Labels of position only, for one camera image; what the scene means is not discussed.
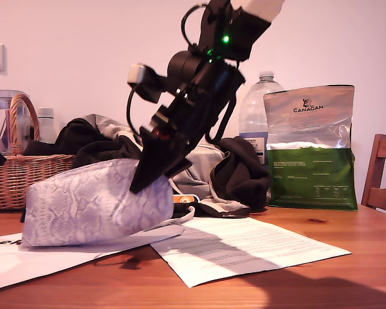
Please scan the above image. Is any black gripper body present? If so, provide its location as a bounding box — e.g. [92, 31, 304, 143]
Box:
[141, 91, 220, 143]

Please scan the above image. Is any lilac snakeskin zip pouch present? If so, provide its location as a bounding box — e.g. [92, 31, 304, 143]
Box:
[21, 157, 175, 248]

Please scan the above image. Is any green silver Canagan bag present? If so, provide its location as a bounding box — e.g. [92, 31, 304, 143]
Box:
[262, 84, 359, 212]

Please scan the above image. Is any orange LeRobot sticker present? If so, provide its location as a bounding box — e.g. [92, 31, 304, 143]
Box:
[172, 194, 199, 205]

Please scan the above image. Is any dark brown grey-lined jacket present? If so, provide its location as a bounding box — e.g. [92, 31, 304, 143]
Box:
[23, 113, 273, 219]

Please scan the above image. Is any white metal bottle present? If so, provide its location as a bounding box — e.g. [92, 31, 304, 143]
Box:
[36, 108, 57, 145]

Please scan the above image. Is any large clear water bottle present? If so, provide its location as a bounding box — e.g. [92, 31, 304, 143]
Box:
[238, 71, 286, 168]

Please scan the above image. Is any white printed paper sheet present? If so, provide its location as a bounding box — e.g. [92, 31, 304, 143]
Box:
[149, 216, 353, 289]

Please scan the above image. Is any white LeRobot logo sheet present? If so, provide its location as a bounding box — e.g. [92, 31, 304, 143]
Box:
[0, 223, 186, 294]

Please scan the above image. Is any brown wooden chair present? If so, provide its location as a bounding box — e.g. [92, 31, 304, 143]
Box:
[361, 133, 386, 216]

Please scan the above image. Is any wicker basket with handle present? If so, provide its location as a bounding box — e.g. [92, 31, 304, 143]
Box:
[0, 93, 77, 211]

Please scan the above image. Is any black cable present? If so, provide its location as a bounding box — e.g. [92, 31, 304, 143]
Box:
[207, 73, 246, 144]
[181, 2, 210, 46]
[125, 82, 143, 136]

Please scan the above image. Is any arm grey camera box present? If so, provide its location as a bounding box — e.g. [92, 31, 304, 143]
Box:
[127, 63, 170, 104]

